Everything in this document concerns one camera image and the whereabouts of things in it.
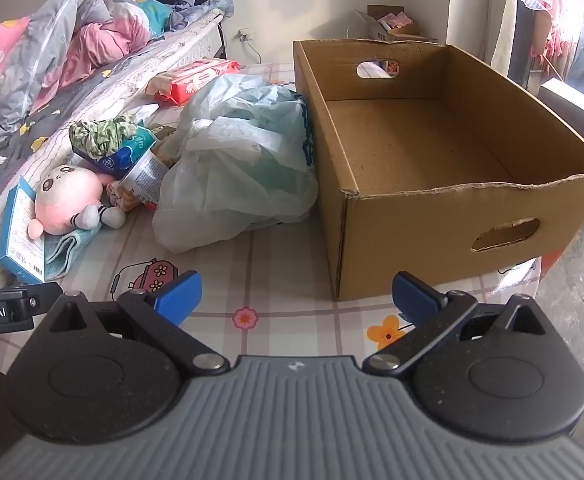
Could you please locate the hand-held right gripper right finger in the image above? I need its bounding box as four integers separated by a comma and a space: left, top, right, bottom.
362, 271, 552, 376

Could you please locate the large brown cardboard box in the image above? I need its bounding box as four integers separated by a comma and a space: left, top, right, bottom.
293, 39, 584, 302

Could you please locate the teal striped towel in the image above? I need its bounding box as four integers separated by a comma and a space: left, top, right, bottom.
43, 225, 104, 281

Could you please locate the lavender blue cloth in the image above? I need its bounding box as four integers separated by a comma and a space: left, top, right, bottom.
169, 0, 235, 31

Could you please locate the green fabric scrunchie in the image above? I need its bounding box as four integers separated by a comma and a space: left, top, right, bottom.
68, 116, 139, 157

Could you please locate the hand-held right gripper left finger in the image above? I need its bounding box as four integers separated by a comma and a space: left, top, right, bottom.
34, 270, 231, 377

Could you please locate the blue paper box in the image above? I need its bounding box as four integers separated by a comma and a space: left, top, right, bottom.
0, 176, 48, 283

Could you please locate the hanging pink dress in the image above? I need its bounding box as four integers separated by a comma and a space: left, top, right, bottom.
519, 0, 584, 58

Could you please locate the bed mattress with grey sheet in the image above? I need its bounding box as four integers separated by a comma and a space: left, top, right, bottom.
0, 7, 227, 276

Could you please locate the checked floral mat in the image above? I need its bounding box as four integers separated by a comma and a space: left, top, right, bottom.
0, 62, 542, 361

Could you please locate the blue tissue packet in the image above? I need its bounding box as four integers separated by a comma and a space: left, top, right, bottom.
73, 127, 159, 179

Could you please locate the pink plush toy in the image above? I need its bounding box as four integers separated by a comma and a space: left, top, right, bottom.
27, 164, 127, 240

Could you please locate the red wet wipes pack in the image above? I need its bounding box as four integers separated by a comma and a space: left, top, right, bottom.
147, 57, 243, 107

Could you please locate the pale crumpled plastic bag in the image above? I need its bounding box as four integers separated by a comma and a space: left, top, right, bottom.
152, 74, 320, 255

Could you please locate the pink and grey quilt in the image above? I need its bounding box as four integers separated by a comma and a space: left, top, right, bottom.
0, 0, 153, 133

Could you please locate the open cardboard box with packets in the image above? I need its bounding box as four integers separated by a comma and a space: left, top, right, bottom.
354, 4, 440, 43

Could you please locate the dark door post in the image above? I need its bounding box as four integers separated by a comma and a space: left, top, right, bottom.
514, 0, 538, 90

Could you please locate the teal printed pillow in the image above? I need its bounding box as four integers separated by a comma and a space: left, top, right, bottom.
137, 0, 173, 37

